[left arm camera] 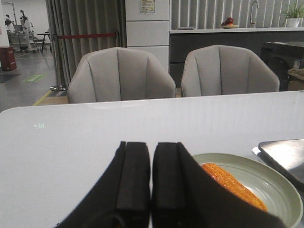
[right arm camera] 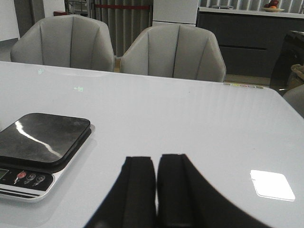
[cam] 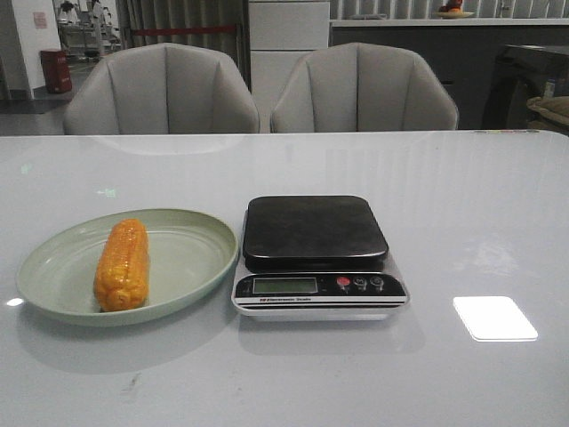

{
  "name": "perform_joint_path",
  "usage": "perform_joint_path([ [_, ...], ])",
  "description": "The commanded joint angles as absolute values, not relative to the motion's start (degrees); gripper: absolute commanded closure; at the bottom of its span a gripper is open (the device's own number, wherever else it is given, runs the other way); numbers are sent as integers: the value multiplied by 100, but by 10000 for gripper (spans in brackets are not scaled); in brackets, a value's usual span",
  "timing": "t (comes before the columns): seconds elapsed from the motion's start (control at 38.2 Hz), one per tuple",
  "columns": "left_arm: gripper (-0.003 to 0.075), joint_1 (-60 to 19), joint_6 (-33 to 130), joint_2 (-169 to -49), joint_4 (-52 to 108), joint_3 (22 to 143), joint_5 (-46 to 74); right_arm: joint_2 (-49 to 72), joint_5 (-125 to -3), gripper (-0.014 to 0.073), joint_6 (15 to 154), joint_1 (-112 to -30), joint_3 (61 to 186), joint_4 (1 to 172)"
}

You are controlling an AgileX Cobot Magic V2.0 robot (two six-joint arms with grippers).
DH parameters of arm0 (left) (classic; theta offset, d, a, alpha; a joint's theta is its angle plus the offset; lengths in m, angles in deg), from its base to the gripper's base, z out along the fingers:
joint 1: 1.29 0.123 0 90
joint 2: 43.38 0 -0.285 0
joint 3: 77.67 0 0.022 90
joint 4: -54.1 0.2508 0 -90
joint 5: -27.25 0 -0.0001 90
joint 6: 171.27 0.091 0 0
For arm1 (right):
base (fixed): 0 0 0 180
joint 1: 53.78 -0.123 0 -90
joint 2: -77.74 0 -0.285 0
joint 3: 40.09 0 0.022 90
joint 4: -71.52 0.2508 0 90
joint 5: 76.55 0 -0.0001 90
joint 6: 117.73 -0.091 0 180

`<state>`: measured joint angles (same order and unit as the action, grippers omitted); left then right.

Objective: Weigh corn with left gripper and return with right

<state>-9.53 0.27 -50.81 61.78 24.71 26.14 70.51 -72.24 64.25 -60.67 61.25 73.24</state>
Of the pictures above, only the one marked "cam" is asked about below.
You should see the orange corn cob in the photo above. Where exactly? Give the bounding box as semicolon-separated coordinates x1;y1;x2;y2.
93;218;149;312

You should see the black silver kitchen scale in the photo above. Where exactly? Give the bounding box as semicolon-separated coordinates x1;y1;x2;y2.
231;195;410;321

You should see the right grey upholstered chair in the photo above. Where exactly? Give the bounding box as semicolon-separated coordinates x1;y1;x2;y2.
269;43;459;133

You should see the grey upholstered chair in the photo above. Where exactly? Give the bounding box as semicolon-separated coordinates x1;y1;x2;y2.
63;43;260;135
269;43;459;133

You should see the light green plate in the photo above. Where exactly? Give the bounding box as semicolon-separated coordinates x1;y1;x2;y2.
16;209;239;327

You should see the left grey upholstered chair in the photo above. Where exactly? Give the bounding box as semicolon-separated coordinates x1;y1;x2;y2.
63;43;260;135

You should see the white drawer cabinet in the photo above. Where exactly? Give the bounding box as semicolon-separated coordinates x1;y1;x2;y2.
248;1;330;133

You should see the dark grey counter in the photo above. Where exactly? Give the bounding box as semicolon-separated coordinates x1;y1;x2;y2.
331;18;568;129

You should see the fruit plate on counter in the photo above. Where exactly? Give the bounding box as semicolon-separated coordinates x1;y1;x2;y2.
434;0;474;20

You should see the red trash bin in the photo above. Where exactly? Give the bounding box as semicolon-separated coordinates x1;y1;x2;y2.
40;49;72;93

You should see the dark glossy appliance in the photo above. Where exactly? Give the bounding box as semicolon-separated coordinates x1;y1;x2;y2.
481;44;568;129

